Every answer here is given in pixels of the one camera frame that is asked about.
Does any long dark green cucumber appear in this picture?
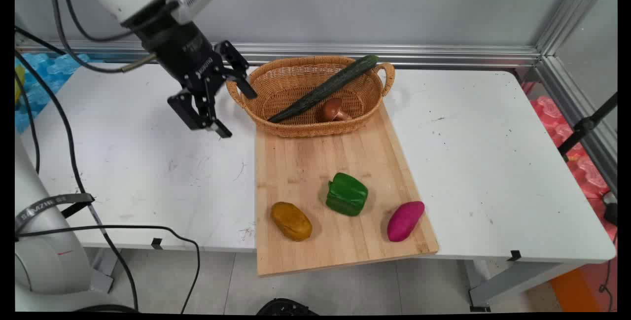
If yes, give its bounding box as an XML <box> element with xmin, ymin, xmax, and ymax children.
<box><xmin>268</xmin><ymin>55</ymin><xmax>380</xmax><ymax>124</ymax></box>

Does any black tripod stand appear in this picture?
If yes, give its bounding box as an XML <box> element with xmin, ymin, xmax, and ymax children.
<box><xmin>557</xmin><ymin>92</ymin><xmax>618</xmax><ymax>163</ymax></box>

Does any grey printed velcro strap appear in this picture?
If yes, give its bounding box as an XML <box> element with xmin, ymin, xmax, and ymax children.
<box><xmin>15</xmin><ymin>193</ymin><xmax>95</xmax><ymax>235</ymax></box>

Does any wooden cutting board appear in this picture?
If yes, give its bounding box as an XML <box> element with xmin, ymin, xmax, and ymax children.
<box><xmin>255</xmin><ymin>102</ymin><xmax>440</xmax><ymax>277</ymax></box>

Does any blue foam mat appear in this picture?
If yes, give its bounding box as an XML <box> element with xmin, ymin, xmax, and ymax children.
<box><xmin>15</xmin><ymin>52</ymin><xmax>92</xmax><ymax>134</ymax></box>

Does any black round floor object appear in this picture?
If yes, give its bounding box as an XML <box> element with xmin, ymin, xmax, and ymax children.
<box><xmin>256</xmin><ymin>298</ymin><xmax>319</xmax><ymax>316</ymax></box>

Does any yellow-brown potato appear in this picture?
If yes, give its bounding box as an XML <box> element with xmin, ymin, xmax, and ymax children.
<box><xmin>270</xmin><ymin>202</ymin><xmax>313</xmax><ymax>242</ymax></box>

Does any red foam mat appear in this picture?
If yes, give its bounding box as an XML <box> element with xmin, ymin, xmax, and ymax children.
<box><xmin>529</xmin><ymin>95</ymin><xmax>618</xmax><ymax>242</ymax></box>

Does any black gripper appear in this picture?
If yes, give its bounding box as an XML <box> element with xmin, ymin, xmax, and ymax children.
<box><xmin>121</xmin><ymin>1</ymin><xmax>258</xmax><ymax>139</ymax></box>

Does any green bell pepper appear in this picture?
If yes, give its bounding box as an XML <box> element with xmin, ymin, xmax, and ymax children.
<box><xmin>325</xmin><ymin>173</ymin><xmax>369</xmax><ymax>217</ymax></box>

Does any thin black hanging cable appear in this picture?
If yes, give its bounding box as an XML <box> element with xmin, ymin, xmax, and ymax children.
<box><xmin>598</xmin><ymin>231</ymin><xmax>618</xmax><ymax>312</ymax></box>

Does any thin black looping cable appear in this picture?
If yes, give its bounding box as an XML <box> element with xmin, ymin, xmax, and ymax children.
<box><xmin>15</xmin><ymin>224</ymin><xmax>201</xmax><ymax>315</ymax></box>

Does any yellow-green object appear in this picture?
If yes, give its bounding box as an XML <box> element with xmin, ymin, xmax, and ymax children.
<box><xmin>15</xmin><ymin>64</ymin><xmax>26</xmax><ymax>105</ymax></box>

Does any grey table leg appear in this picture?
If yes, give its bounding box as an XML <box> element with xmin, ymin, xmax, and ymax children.
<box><xmin>463</xmin><ymin>259</ymin><xmax>585</xmax><ymax>312</ymax></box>
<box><xmin>89</xmin><ymin>248</ymin><xmax>120</xmax><ymax>294</ymax></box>

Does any woven wicker basket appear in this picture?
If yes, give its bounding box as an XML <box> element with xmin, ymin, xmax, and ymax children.
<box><xmin>226</xmin><ymin>55</ymin><xmax>396</xmax><ymax>138</ymax></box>

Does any brown mushroom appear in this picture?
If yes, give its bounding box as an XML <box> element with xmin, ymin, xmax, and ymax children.
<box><xmin>317</xmin><ymin>97</ymin><xmax>353</xmax><ymax>123</ymax></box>

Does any purple sweet potato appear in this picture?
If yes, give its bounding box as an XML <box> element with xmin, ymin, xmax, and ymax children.
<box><xmin>386</xmin><ymin>201</ymin><xmax>425</xmax><ymax>243</ymax></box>

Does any side aluminium frame rail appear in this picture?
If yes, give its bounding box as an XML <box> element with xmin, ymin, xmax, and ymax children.
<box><xmin>534</xmin><ymin>55</ymin><xmax>618</xmax><ymax>195</ymax></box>

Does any horizontal aluminium frame rail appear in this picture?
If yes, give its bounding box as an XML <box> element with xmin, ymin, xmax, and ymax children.
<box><xmin>15</xmin><ymin>40</ymin><xmax>543</xmax><ymax>68</ymax></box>

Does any upright aluminium frame post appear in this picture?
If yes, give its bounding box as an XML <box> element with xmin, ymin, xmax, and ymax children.
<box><xmin>535</xmin><ymin>0</ymin><xmax>616</xmax><ymax>58</ymax></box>

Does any thick black cable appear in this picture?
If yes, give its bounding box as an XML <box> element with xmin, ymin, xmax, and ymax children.
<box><xmin>15</xmin><ymin>25</ymin><xmax>140</xmax><ymax>313</ymax></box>

